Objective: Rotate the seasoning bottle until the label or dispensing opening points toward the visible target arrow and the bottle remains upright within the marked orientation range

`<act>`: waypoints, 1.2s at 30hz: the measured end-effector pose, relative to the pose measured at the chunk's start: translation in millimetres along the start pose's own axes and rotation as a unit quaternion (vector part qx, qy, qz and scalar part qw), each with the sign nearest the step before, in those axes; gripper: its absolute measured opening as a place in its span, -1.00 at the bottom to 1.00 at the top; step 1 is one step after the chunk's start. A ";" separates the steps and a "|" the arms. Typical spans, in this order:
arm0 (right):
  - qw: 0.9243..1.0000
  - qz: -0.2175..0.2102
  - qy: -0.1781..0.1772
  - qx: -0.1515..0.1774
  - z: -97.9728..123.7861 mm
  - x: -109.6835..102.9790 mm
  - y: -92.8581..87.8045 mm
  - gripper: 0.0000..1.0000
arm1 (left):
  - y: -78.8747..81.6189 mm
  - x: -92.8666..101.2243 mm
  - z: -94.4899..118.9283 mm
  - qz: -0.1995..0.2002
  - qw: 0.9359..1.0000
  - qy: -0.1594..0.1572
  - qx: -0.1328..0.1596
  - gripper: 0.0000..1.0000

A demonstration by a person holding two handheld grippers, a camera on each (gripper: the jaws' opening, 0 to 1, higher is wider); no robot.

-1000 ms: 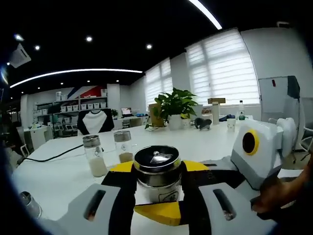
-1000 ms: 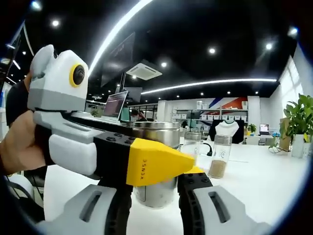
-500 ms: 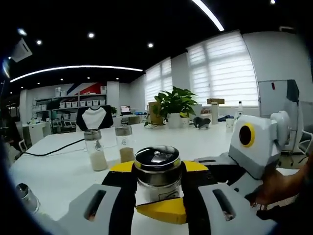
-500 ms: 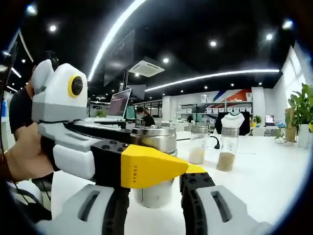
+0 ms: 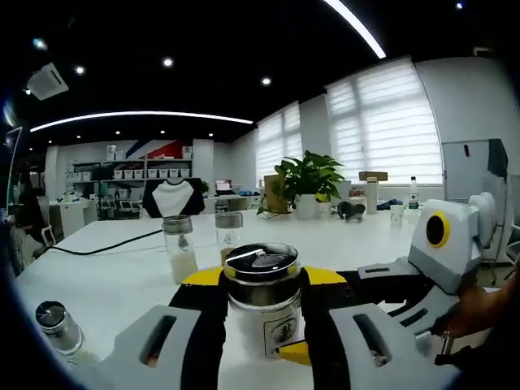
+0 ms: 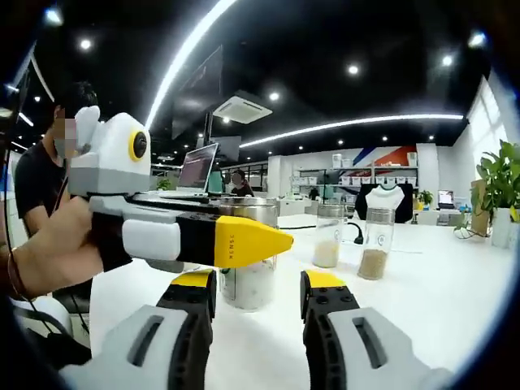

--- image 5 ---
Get whiteboard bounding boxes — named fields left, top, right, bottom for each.
left=441, top=138, right=509, bottom=204

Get straight ceiling light strip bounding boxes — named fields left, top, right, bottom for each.
left=324, top=0, right=387, bottom=59

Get shelf with white bins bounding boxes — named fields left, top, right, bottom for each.
left=71, top=145, right=194, bottom=196

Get white tall flask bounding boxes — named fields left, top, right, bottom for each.
left=365, top=177, right=379, bottom=215

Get clear water bottle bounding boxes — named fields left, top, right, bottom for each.
left=408, top=175, right=420, bottom=210

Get tall seasoning bottle brown contents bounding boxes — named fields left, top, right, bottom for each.
left=214, top=210, right=245, bottom=265

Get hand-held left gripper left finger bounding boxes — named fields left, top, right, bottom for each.
left=76, top=266, right=228, bottom=390

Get short seasoning bottle beige contents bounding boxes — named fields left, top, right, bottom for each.
left=34, top=300, right=101, bottom=366

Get dark hanging cloth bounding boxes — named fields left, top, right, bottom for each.
left=487, top=138, right=509, bottom=178

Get short seasoning bottle white crystals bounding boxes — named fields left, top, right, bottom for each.
left=222, top=242, right=304, bottom=361

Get ceiling air conditioner unit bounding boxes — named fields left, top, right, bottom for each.
left=26, top=63, right=69, bottom=101

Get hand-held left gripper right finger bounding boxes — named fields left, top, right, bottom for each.
left=302, top=266, right=462, bottom=390

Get tall seasoning bottle white powder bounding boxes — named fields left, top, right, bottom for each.
left=161, top=214, right=200, bottom=284

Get grey headphones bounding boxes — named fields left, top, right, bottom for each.
left=337, top=200, right=366, bottom=223

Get small window blind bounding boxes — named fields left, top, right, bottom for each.
left=256, top=102, right=304, bottom=186

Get large window blind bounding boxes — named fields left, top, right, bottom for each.
left=324, top=56, right=444, bottom=186

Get green potted plant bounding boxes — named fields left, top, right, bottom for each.
left=274, top=149, right=346, bottom=220

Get black power cable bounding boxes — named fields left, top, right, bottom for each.
left=46, top=228, right=163, bottom=256

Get brown paper bag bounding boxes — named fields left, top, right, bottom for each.
left=263, top=174, right=289, bottom=215

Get curved ceiling light strip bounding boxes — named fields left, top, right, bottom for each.
left=30, top=111, right=254, bottom=133

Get person's right hand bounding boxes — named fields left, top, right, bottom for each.
left=432, top=282, right=497, bottom=340

